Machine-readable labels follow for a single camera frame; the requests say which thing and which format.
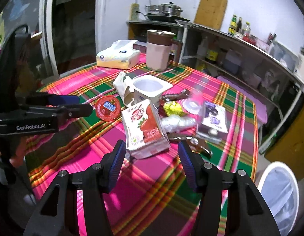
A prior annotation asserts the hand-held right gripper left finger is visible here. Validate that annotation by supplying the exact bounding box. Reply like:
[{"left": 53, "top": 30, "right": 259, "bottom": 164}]
[{"left": 23, "top": 140, "right": 126, "bottom": 236}]

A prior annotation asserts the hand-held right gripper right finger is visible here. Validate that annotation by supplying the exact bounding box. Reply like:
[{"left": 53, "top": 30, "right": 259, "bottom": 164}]
[{"left": 178, "top": 141, "right": 281, "bottom": 236}]

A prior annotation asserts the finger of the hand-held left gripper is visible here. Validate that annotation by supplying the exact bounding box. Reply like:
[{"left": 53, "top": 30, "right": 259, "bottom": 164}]
[
  {"left": 25, "top": 93, "right": 80, "bottom": 107},
  {"left": 54, "top": 103, "right": 93, "bottom": 126}
]

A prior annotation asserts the red strawberry milk carton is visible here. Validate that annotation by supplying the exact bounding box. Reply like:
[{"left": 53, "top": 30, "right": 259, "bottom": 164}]
[{"left": 121, "top": 99, "right": 171, "bottom": 159}]

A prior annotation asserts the clear plastic wrap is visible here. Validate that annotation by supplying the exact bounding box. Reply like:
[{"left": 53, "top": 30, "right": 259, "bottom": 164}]
[{"left": 160, "top": 115, "right": 197, "bottom": 133}]

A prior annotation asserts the brown snack wrapper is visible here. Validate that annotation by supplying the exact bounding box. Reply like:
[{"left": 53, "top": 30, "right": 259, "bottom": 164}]
[{"left": 160, "top": 90, "right": 192, "bottom": 102}]

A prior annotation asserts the white trash bin with liner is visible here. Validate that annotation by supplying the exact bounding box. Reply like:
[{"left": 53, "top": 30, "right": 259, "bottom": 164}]
[{"left": 257, "top": 161, "right": 300, "bottom": 236}]

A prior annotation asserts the silver foil wrapper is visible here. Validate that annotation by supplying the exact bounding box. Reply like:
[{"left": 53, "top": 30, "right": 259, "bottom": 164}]
[{"left": 170, "top": 133, "right": 212, "bottom": 158}]

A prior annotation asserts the pink green plaid tablecloth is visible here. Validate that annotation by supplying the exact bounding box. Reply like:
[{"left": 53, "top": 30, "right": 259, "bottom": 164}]
[{"left": 25, "top": 53, "right": 259, "bottom": 236}]

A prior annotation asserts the purple milk carton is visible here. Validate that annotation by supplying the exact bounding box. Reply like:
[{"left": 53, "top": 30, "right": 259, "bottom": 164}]
[{"left": 196, "top": 101, "right": 229, "bottom": 143}]

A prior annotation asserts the white paper bag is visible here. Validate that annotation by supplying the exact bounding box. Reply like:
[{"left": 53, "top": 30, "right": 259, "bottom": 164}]
[{"left": 113, "top": 71, "right": 140, "bottom": 107}]

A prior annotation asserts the yellow crumpled wrapper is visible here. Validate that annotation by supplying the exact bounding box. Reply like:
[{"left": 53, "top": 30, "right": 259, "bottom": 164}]
[{"left": 163, "top": 101, "right": 189, "bottom": 117}]

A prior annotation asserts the clear plastic dome lid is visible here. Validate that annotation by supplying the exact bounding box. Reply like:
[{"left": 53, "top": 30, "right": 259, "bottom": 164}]
[{"left": 183, "top": 90, "right": 205, "bottom": 115}]

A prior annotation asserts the yellow white tissue pack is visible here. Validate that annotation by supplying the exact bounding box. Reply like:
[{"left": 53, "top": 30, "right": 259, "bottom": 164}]
[{"left": 96, "top": 39, "right": 141, "bottom": 69}]

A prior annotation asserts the white plastic yogurt cup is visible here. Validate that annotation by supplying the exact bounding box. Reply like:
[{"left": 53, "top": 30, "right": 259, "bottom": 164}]
[{"left": 132, "top": 75, "right": 173, "bottom": 109}]

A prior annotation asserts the pink brown lidded jug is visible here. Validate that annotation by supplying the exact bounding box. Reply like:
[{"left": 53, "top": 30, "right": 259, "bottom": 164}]
[{"left": 146, "top": 29, "right": 183, "bottom": 71}]

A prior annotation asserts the yellow wooden door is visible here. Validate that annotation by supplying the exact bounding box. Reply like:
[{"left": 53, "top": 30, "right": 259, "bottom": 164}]
[{"left": 265, "top": 98, "right": 304, "bottom": 185}]

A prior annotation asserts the dark bottle under counter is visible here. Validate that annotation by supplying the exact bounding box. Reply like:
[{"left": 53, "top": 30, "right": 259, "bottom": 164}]
[{"left": 206, "top": 39, "right": 219, "bottom": 63}]

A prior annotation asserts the yellow power strip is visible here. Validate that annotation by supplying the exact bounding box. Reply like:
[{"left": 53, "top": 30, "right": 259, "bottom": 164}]
[{"left": 130, "top": 3, "right": 139, "bottom": 20}]

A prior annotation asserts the steel pan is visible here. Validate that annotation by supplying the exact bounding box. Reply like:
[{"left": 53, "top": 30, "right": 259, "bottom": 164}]
[{"left": 145, "top": 4, "right": 162, "bottom": 14}]

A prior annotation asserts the black induction cooker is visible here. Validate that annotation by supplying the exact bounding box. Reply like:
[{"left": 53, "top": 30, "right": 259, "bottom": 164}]
[{"left": 144, "top": 13, "right": 190, "bottom": 22}]

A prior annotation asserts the long metal counter shelf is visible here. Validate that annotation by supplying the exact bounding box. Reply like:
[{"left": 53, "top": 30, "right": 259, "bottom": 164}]
[{"left": 176, "top": 20, "right": 304, "bottom": 153}]

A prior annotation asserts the steel pot with lid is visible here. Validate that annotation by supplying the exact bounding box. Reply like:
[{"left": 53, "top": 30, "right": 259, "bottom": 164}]
[{"left": 160, "top": 2, "right": 183, "bottom": 16}]

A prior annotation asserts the green glass bottle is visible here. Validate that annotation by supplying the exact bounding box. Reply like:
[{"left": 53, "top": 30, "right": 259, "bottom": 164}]
[{"left": 228, "top": 15, "right": 238, "bottom": 35}]

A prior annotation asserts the clear plastic container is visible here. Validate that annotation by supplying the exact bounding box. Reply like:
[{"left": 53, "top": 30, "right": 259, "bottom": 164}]
[{"left": 270, "top": 41, "right": 300, "bottom": 64}]

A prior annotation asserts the wooden cutting board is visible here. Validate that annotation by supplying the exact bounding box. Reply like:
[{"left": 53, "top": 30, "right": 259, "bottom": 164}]
[{"left": 193, "top": 0, "right": 228, "bottom": 30}]

